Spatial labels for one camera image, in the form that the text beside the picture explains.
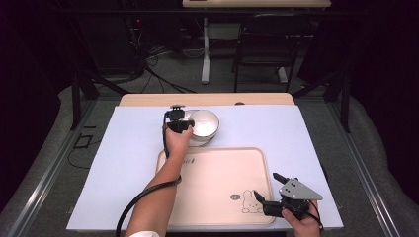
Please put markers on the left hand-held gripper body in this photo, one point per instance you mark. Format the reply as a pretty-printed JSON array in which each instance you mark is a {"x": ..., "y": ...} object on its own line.
[{"x": 174, "y": 115}]

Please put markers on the light blue table mat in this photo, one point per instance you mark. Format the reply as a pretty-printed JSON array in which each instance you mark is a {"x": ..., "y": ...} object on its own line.
[{"x": 131, "y": 158}]

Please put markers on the white sleeve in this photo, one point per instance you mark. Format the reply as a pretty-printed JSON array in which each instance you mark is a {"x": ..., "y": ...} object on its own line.
[{"x": 143, "y": 234}]

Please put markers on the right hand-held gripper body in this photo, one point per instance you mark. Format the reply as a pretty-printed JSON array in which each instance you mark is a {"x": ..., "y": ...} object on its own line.
[{"x": 296, "y": 194}]

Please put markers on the black cabinet with red light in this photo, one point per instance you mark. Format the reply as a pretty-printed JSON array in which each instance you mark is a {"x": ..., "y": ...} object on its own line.
[{"x": 112, "y": 42}]

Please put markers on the beige tray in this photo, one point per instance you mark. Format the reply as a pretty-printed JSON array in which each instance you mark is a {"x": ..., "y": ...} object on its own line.
[{"x": 214, "y": 184}]

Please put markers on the white bowl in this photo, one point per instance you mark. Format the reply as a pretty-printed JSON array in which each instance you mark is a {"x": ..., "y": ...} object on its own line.
[{"x": 206, "y": 123}]

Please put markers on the person's left hand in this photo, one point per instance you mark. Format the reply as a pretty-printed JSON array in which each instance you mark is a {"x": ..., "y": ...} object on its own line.
[{"x": 178, "y": 143}]

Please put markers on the white desk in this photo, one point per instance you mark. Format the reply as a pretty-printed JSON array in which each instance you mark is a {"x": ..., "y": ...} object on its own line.
[{"x": 206, "y": 49}]

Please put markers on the person's right hand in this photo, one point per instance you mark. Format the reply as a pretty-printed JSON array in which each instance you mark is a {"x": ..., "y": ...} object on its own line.
[{"x": 303, "y": 227}]

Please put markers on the aluminium rail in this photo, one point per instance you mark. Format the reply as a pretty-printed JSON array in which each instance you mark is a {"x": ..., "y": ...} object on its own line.
[
  {"x": 362, "y": 171},
  {"x": 49, "y": 168}
]

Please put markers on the black chair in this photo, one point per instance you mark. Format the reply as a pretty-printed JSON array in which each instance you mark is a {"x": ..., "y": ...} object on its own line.
[{"x": 268, "y": 39}]

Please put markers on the black metal stand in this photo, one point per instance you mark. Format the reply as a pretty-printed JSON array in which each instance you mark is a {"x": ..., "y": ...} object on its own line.
[
  {"x": 80, "y": 89},
  {"x": 344, "y": 98}
]

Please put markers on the wooden table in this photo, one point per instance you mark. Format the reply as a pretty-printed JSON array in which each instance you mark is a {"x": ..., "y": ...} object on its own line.
[{"x": 204, "y": 98}]

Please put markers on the white plate with dark rim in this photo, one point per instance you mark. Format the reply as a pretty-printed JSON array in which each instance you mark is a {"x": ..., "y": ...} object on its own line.
[{"x": 201, "y": 142}]

